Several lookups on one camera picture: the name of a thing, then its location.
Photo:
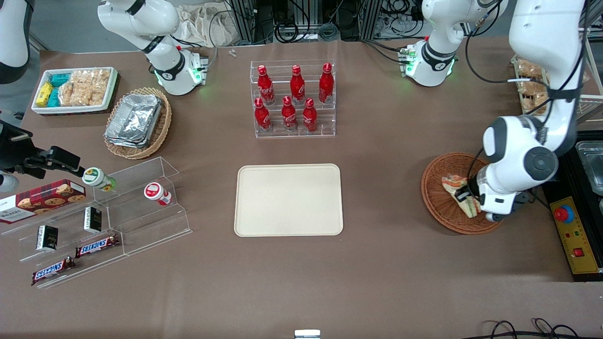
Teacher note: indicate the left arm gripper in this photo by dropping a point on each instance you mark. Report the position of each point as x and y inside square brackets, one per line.
[464, 194]

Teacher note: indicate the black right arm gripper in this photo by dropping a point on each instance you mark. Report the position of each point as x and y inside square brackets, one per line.
[14, 149]

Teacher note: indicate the triangle sandwich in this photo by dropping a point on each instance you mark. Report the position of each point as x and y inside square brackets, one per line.
[453, 184]

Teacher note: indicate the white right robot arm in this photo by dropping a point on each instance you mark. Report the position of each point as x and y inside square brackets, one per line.
[155, 19]

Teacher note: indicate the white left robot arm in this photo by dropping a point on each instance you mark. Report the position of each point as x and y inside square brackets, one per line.
[541, 28]

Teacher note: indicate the round brown wicker basket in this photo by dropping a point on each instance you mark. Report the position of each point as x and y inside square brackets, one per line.
[443, 212]

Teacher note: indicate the oval light wicker basket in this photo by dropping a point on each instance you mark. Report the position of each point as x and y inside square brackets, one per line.
[162, 127]

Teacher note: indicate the cream plastic tray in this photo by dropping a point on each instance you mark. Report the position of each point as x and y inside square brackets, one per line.
[287, 200]

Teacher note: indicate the red tartan cookie box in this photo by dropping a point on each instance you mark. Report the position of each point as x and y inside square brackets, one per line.
[42, 200]

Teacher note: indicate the green capped yogurt bottle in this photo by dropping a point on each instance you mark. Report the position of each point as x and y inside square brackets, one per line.
[96, 178]

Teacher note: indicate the white rectangular snack bin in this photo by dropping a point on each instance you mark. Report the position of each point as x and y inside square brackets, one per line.
[37, 110]

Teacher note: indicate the teal snack pack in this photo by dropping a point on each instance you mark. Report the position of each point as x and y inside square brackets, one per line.
[54, 98]
[60, 79]

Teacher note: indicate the yellow snack pack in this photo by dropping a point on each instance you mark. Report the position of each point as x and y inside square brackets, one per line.
[44, 94]

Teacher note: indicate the small black box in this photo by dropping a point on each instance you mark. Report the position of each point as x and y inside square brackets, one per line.
[93, 220]
[47, 238]

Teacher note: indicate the rice cracker bag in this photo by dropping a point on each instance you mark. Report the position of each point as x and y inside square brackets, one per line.
[80, 96]
[92, 79]

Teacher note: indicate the Snickers chocolate bar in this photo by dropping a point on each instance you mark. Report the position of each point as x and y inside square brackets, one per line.
[52, 270]
[96, 246]

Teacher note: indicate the stacked aluminium foil trays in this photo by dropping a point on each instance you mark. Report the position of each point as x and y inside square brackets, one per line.
[134, 120]

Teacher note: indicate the red capped yogurt bottle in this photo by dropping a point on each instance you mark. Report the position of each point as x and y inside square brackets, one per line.
[155, 192]

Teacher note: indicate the clear acrylic stepped shelf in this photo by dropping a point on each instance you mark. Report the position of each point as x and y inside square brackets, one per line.
[150, 221]

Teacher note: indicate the fried snack bag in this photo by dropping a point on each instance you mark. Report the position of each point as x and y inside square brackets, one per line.
[530, 69]
[534, 96]

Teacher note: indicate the yellow control panel with e-stop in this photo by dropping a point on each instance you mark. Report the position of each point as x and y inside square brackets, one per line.
[582, 245]

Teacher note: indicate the steel appliance pan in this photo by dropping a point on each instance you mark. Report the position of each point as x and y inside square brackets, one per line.
[593, 165]

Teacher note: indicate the clear acrylic bottle rack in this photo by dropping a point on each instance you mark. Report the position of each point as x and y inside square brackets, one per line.
[325, 129]

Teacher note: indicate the red cola bottle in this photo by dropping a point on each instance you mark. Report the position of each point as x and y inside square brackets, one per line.
[289, 115]
[297, 85]
[265, 87]
[326, 84]
[262, 117]
[309, 117]

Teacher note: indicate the white cloth bag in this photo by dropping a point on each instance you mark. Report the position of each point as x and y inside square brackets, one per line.
[202, 23]

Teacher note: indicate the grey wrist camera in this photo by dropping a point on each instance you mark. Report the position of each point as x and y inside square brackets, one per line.
[494, 217]

